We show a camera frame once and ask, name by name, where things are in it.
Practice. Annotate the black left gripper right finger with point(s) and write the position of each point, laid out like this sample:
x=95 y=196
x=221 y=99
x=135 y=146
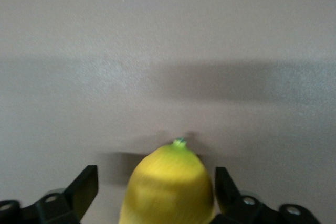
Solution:
x=252 y=211

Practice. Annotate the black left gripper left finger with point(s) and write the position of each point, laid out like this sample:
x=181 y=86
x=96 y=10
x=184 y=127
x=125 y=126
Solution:
x=60 y=208

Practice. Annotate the yellow lemon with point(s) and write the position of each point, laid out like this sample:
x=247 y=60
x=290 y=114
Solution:
x=168 y=187

